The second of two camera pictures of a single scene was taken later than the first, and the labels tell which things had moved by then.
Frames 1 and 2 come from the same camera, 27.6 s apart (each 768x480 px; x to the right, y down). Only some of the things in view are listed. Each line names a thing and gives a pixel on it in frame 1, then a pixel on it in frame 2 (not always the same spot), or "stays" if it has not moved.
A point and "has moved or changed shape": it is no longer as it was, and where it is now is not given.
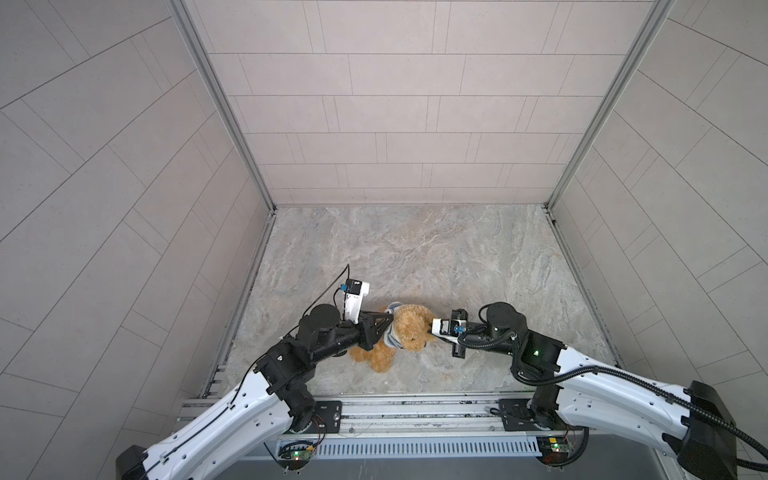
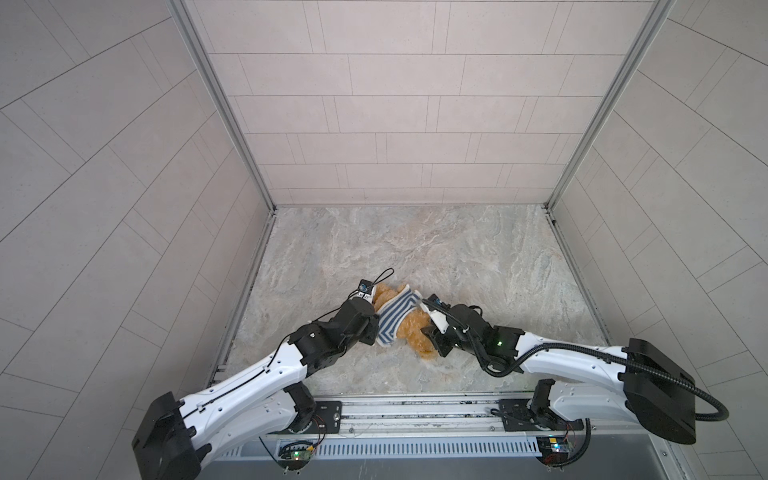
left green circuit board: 295,455 stays
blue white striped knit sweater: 389,336 has moved or changed shape
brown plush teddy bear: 414,332 to 412,325
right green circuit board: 554,450 stays
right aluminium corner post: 657,14 stays
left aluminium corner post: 191,28 stays
